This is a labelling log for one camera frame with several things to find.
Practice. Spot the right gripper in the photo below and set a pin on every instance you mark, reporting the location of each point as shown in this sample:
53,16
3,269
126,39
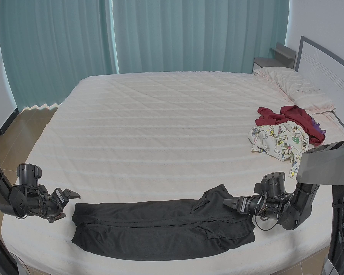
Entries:
248,205

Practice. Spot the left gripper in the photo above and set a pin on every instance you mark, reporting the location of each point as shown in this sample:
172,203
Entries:
56,202

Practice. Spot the black T-shirt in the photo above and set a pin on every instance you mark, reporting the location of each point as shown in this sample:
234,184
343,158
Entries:
160,219

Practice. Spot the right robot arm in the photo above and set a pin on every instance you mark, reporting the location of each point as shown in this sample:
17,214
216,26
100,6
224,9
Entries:
326,165

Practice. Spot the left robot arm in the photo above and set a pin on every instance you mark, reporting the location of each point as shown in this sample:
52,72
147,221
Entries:
17,202

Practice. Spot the white printed pyjama top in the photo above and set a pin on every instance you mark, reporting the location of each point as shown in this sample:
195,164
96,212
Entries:
278,142

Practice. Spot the dark red garment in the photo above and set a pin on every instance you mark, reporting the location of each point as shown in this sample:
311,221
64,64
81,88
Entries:
301,119

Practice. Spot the purple garment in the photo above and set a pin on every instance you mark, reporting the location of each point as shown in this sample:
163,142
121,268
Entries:
318,127

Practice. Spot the bed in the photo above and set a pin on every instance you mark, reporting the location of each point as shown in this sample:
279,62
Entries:
160,125

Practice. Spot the pale pink pillow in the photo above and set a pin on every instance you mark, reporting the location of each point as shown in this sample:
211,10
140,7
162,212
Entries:
298,90

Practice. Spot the grey bedside table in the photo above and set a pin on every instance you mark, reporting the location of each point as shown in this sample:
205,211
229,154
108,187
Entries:
265,63

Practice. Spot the blue-green curtain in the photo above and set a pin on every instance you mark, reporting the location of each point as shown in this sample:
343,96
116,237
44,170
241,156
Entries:
195,24
57,39

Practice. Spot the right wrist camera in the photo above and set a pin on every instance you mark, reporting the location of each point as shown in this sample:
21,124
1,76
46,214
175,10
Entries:
259,188

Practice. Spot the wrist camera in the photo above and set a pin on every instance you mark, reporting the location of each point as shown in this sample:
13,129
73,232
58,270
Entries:
38,172
259,188

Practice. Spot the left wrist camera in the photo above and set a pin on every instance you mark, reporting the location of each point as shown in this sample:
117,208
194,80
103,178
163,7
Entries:
38,172

